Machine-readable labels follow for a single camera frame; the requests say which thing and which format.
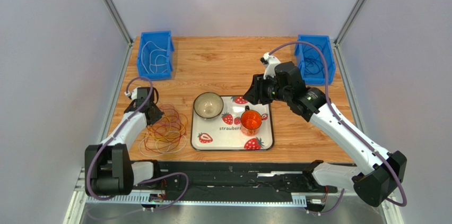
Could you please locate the purple cable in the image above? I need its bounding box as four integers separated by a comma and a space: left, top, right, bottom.
301, 41, 329, 76
301, 43, 327, 76

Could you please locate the white cable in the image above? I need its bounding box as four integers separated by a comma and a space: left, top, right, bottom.
141, 40, 169, 75
138, 133, 188, 157

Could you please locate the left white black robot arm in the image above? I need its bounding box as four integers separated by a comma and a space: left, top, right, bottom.
84, 87, 163, 200

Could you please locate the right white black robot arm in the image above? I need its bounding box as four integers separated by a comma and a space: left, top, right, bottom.
244, 62, 407, 207

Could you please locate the orange translucent mug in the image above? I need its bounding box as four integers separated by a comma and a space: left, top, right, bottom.
240, 106, 263, 136

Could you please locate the right blue plastic bin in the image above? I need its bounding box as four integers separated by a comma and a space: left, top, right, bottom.
294, 35, 336, 85

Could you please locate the blue plastic bin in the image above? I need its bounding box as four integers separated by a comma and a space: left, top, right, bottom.
294, 35, 336, 85
136, 31, 175, 81

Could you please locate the white strawberry tray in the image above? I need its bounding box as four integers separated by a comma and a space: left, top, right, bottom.
191, 95, 275, 151

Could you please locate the grey ceramic bowl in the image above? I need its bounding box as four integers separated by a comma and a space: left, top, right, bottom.
193, 92, 224, 119

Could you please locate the left blue plastic bin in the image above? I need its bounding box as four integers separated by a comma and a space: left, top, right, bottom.
136, 31, 175, 81

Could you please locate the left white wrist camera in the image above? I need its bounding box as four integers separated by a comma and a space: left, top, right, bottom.
124, 88, 138, 100

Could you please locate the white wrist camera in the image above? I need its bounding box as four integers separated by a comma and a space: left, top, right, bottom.
260, 53, 281, 80
124, 88, 138, 100

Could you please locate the orange cable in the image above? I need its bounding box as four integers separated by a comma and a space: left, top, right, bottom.
146, 105, 188, 147

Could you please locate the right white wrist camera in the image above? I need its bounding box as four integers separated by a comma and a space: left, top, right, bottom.
260, 53, 281, 80

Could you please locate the red cable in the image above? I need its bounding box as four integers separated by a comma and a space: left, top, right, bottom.
144, 103, 188, 154

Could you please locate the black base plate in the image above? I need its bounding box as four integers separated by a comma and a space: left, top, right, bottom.
134, 161, 338, 203

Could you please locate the aluminium front rail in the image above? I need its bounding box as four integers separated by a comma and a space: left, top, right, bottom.
74, 167, 395, 208

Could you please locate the left aluminium frame post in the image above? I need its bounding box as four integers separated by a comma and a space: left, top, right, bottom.
102, 0, 134, 136

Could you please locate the aluminium frame post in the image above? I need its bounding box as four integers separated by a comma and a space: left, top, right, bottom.
102, 0, 134, 136
333, 0, 405, 224

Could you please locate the right aluminium frame post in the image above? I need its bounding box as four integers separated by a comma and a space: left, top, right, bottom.
333, 0, 405, 224

